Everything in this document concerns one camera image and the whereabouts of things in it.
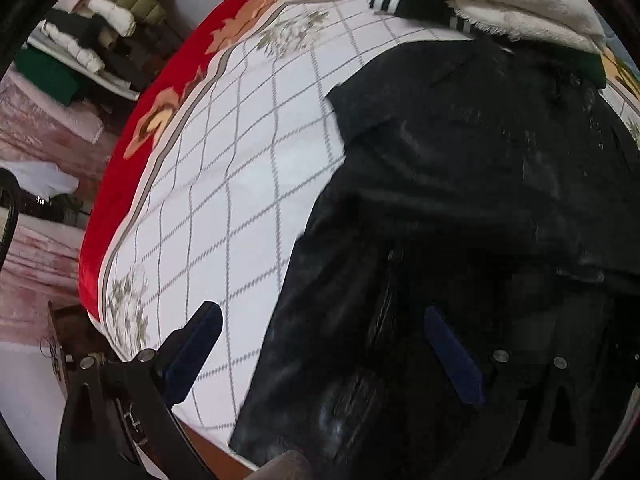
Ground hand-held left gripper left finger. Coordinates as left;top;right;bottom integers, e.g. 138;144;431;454
56;300;224;480

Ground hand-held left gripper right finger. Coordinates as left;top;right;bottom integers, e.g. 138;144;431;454
423;305;631;480

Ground black coat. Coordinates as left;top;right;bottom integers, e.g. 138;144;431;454
228;36;640;480

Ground pile of folded clothes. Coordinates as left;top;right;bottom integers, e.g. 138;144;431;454
14;0;188;107

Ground white checked floral bed sheet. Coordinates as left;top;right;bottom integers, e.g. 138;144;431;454
78;0;640;461

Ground white cloth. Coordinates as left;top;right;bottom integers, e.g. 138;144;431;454
0;160;80;198

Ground black curved bar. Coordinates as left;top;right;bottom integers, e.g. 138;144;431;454
0;167;21;273

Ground pink plush blanket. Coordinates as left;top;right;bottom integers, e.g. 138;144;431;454
0;67;126;343

